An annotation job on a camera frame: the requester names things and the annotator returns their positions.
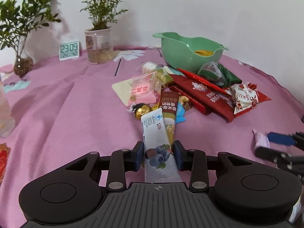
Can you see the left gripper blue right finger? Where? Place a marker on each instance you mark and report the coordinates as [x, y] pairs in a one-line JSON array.
[[194, 161]]

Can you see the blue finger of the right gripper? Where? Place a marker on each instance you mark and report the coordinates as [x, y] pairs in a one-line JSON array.
[[281, 139]]

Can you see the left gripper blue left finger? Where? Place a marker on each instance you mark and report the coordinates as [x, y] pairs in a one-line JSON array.
[[122, 161]]

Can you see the lilac candy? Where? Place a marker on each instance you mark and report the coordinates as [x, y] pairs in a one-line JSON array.
[[261, 140]]

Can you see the white blueberry stick packet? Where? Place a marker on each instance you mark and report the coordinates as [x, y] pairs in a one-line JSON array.
[[159, 162]]

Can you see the red white sweet bag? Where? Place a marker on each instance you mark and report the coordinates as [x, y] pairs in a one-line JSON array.
[[245, 97]]

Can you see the dark red snack packet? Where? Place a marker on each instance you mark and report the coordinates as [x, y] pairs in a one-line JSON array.
[[203, 96]]

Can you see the brown milk tea stick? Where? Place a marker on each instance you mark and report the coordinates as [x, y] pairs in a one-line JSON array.
[[168, 104]]

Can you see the pink peach snack packet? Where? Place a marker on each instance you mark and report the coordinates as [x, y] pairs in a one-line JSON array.
[[143, 90]]

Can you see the long red snack bar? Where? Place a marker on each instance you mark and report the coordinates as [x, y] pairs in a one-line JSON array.
[[204, 82]]

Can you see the green snack packet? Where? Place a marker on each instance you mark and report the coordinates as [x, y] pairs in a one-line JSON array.
[[219, 75]]

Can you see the yellow snack bag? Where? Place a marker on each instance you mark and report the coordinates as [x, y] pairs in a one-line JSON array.
[[204, 53]]

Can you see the cream plant milk tea pouch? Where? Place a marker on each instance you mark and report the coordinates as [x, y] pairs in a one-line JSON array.
[[123, 90]]

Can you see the blue snack packet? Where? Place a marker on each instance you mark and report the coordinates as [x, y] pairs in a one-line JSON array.
[[180, 114]]

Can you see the gold foil chocolate ball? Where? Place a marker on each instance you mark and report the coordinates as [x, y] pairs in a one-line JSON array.
[[138, 110]]

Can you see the pink tablecloth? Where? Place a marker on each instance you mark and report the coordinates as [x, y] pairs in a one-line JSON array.
[[70, 109]]

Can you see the white pink wrapped candy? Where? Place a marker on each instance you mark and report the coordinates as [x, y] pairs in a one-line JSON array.
[[147, 67]]

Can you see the green plastic bowl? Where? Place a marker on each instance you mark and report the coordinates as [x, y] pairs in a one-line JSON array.
[[178, 51]]

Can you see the red packet at edge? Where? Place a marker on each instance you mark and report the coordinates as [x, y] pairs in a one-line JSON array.
[[4, 154]]

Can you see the clear drinking glass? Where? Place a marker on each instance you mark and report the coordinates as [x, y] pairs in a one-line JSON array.
[[7, 122]]

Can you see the white digital clock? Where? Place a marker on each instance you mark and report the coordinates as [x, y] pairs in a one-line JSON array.
[[70, 50]]

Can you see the leafy plant in glass vase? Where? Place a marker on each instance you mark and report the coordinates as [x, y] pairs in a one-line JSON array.
[[17, 22]]

